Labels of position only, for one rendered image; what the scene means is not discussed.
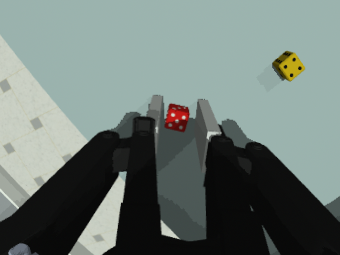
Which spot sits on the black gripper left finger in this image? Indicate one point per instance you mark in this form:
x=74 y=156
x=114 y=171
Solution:
x=51 y=221

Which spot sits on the yellow die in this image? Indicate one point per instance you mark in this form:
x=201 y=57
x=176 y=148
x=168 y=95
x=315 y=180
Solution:
x=288 y=65

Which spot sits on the red die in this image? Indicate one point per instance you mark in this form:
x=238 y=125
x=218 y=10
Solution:
x=177 y=117

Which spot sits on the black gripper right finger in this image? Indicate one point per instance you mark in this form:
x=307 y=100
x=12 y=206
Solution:
x=295 y=220

